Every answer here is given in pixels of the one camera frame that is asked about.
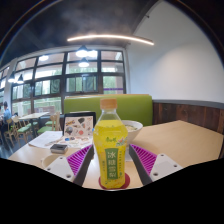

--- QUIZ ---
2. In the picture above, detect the group of green-seated wooden chairs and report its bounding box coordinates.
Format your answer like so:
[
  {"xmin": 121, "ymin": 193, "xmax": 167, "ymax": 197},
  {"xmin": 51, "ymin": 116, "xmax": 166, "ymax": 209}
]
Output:
[{"xmin": 0, "ymin": 111, "xmax": 63, "ymax": 144}]

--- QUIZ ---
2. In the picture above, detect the long linear ceiling light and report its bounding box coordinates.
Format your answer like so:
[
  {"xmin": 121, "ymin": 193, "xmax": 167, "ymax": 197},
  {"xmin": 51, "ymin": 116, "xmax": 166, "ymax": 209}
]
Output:
[{"xmin": 66, "ymin": 33, "xmax": 155, "ymax": 47}]

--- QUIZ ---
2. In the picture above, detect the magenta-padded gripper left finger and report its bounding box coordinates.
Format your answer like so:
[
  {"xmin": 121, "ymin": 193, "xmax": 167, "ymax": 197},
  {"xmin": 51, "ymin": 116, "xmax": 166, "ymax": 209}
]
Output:
[{"xmin": 43, "ymin": 143, "xmax": 95, "ymax": 187}]

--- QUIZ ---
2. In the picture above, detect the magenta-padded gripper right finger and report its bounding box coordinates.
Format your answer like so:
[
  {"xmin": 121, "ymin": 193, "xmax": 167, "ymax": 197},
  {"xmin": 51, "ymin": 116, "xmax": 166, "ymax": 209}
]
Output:
[{"xmin": 128, "ymin": 143, "xmax": 184, "ymax": 186}]

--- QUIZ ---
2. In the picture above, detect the person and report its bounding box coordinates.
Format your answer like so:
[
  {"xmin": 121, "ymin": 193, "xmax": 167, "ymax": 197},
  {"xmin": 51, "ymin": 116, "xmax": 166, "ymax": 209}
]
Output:
[{"xmin": 1, "ymin": 100, "xmax": 13, "ymax": 124}]

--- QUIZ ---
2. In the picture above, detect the wooden dining table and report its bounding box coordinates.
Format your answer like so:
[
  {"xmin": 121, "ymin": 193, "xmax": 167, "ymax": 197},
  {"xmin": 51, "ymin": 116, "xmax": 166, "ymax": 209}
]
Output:
[{"xmin": 18, "ymin": 111, "xmax": 51, "ymax": 134}]

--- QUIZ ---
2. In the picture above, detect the white bowl of food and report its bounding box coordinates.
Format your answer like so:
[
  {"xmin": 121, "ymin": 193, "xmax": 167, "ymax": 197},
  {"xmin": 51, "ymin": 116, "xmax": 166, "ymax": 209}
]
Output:
[{"xmin": 121, "ymin": 119, "xmax": 144, "ymax": 145}]

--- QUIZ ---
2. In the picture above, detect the sticker-printed paper sheet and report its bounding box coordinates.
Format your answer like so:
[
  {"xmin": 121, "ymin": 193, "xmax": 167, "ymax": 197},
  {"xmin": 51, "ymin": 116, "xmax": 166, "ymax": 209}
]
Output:
[{"xmin": 46, "ymin": 134, "xmax": 94, "ymax": 150}]

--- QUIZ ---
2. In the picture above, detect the small black box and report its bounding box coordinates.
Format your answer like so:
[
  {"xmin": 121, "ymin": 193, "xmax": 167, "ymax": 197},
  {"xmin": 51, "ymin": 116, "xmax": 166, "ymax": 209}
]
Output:
[{"xmin": 49, "ymin": 143, "xmax": 69, "ymax": 155}]

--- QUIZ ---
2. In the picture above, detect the yellow drink bottle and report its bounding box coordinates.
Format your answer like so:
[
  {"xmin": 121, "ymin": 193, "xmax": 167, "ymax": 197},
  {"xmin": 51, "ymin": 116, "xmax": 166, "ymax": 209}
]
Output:
[{"xmin": 92, "ymin": 97, "xmax": 129, "ymax": 190}]

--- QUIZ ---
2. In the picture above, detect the green upholstered bench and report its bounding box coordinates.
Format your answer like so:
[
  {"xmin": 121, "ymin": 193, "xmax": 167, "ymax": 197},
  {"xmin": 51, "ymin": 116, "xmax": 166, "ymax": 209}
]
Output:
[{"xmin": 63, "ymin": 94, "xmax": 154, "ymax": 127}]

